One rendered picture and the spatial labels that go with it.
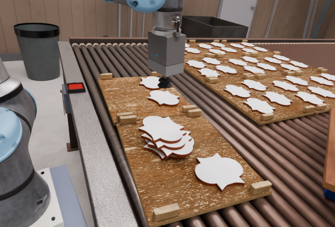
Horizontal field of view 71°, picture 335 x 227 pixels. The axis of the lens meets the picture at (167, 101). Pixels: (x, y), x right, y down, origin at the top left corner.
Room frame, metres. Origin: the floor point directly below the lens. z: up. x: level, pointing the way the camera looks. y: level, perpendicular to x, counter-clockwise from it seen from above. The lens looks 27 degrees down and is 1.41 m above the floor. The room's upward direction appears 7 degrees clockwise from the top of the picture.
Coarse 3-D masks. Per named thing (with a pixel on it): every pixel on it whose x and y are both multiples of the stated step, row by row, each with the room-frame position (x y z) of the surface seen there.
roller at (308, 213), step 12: (132, 48) 1.74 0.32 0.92; (144, 60) 1.50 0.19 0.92; (240, 144) 0.68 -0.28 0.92; (252, 156) 0.62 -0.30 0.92; (252, 168) 0.58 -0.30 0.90; (264, 168) 0.57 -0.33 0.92; (276, 180) 0.52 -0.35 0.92; (288, 192) 0.48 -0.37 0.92; (300, 204) 0.45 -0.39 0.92; (312, 216) 0.41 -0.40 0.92
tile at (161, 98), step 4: (152, 92) 0.96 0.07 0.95; (156, 92) 0.97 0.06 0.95; (160, 92) 0.97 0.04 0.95; (164, 92) 0.98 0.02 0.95; (168, 92) 0.98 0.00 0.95; (152, 96) 0.92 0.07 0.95; (156, 96) 0.92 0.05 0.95; (160, 96) 0.93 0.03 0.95; (164, 96) 0.93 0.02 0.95; (168, 96) 0.94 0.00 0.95; (172, 96) 0.95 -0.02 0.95; (176, 96) 0.95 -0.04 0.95; (152, 100) 0.90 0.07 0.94; (156, 100) 0.89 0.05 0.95; (160, 100) 0.89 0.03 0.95; (164, 100) 0.90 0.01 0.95; (168, 100) 0.90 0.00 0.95; (172, 100) 0.91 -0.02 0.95; (176, 100) 0.91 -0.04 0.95; (160, 104) 0.86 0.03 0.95; (164, 104) 0.87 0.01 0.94; (168, 104) 0.87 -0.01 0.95; (172, 104) 0.87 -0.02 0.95; (176, 104) 0.88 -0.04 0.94
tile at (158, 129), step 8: (144, 120) 0.64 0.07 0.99; (152, 120) 0.65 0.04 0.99; (160, 120) 0.65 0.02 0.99; (168, 120) 0.66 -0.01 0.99; (144, 128) 0.60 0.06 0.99; (152, 128) 0.60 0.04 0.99; (160, 128) 0.61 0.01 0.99; (168, 128) 0.61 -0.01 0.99; (176, 128) 0.62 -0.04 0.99; (152, 136) 0.56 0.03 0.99; (160, 136) 0.57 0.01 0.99; (168, 136) 0.57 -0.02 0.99; (176, 136) 0.58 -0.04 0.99
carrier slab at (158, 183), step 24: (192, 120) 0.78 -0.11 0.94; (144, 144) 0.59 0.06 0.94; (216, 144) 0.64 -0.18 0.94; (144, 168) 0.49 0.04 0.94; (168, 168) 0.50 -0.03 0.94; (192, 168) 0.51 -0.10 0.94; (144, 192) 0.41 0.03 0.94; (168, 192) 0.42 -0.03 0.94; (192, 192) 0.43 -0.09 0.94; (216, 192) 0.44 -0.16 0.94; (240, 192) 0.45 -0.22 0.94; (264, 192) 0.46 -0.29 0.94; (192, 216) 0.37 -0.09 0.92
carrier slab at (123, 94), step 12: (108, 84) 1.01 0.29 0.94; (120, 84) 1.03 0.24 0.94; (132, 84) 1.05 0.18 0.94; (108, 96) 0.89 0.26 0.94; (120, 96) 0.90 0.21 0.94; (132, 96) 0.92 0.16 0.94; (144, 96) 0.93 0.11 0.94; (180, 96) 0.98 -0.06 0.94; (108, 108) 0.80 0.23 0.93; (120, 108) 0.80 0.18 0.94; (132, 108) 0.81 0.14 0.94; (144, 108) 0.83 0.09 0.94; (156, 108) 0.84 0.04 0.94; (168, 108) 0.85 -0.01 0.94; (180, 108) 0.86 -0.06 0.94
